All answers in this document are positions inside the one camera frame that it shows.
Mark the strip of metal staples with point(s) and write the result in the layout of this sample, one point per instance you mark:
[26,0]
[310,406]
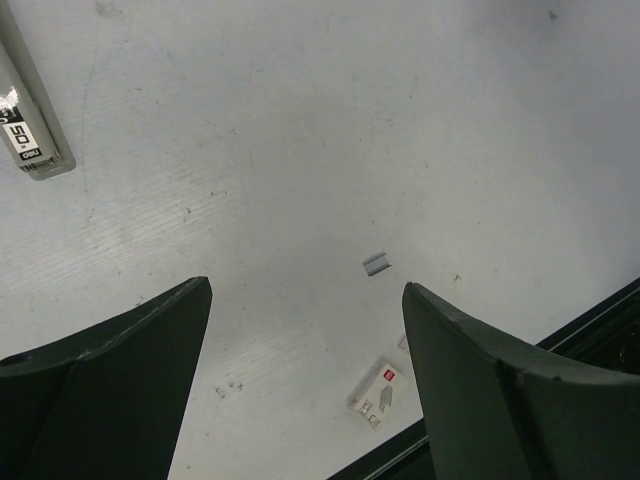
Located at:
[376,264]

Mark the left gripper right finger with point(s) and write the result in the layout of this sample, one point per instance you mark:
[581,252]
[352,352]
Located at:
[497,407]

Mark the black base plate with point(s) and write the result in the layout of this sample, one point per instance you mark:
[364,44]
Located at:
[607,335]

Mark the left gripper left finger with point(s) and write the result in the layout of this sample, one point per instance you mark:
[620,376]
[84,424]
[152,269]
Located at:
[108,401]

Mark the staple box with red dot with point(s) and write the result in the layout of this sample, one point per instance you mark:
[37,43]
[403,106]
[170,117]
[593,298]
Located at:
[385,397]

